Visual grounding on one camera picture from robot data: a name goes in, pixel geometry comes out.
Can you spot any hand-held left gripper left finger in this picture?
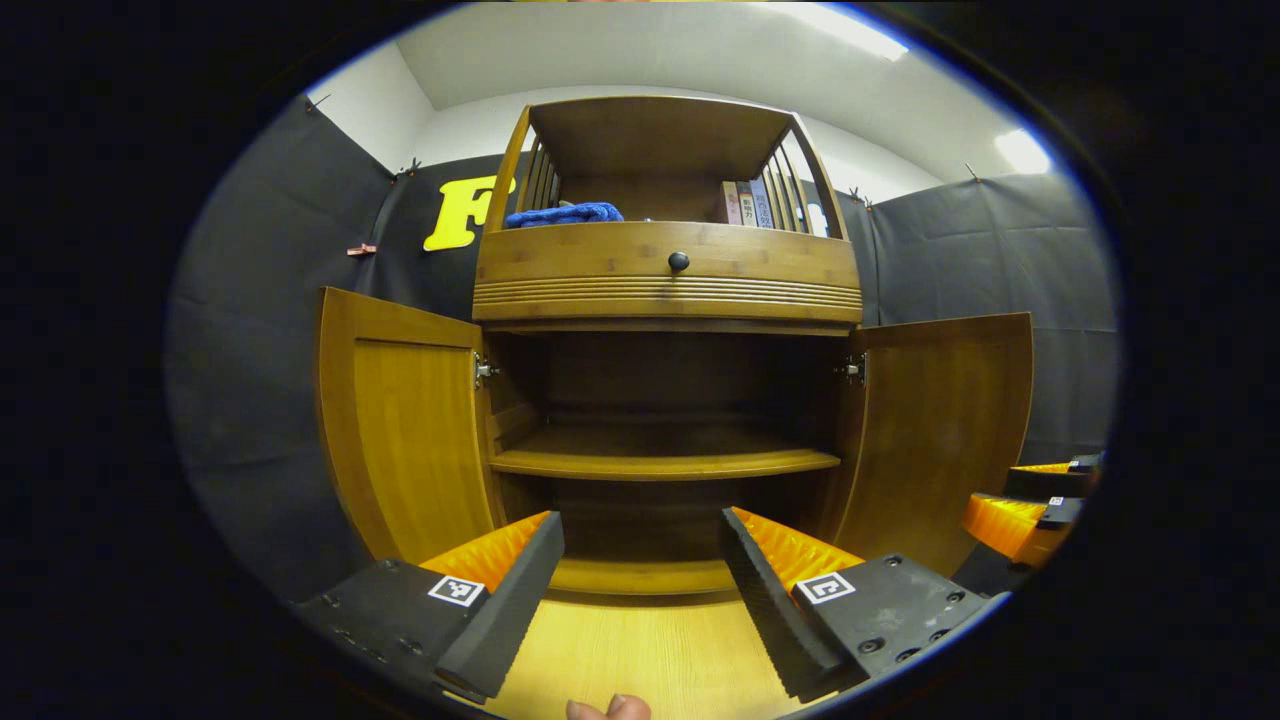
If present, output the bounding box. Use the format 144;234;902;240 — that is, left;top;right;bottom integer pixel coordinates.
292;510;566;706

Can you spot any wooden cabinet drawer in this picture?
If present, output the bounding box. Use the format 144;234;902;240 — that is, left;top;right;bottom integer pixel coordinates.
472;221;864;324

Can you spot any blue cloth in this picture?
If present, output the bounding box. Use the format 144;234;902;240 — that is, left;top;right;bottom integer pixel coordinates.
503;202;625;230

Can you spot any wooden inner cabinet shelf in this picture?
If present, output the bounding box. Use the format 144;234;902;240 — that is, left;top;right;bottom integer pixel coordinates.
488;428;842;482

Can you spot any black backdrop cloth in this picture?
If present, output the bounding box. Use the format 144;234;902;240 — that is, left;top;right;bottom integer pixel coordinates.
165;95;1121;601

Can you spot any square ceiling light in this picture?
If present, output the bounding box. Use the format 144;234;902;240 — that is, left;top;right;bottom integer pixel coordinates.
995;128;1053;176

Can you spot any wooden double-door shoe cabinet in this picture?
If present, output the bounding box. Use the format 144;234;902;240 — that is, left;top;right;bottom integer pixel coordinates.
315;95;1034;598

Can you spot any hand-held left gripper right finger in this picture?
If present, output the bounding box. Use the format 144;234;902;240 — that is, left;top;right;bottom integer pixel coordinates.
718;506;1006;704

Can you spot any wooden shoe cabinet door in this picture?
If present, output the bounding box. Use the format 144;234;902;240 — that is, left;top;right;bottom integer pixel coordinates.
820;312;1034;579
316;287;498;566

